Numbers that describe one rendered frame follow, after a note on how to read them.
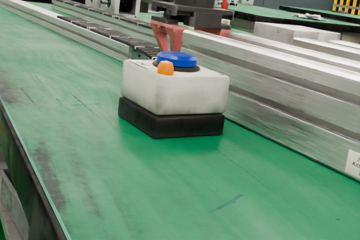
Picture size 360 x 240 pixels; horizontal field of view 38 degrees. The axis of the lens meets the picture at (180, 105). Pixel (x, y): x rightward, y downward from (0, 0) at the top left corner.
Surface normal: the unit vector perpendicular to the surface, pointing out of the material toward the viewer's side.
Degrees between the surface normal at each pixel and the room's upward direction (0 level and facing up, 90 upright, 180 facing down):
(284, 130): 90
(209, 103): 90
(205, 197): 0
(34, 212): 90
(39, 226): 90
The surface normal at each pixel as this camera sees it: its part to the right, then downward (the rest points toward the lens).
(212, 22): 0.52, 0.26
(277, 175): 0.12, -0.96
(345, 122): -0.84, 0.02
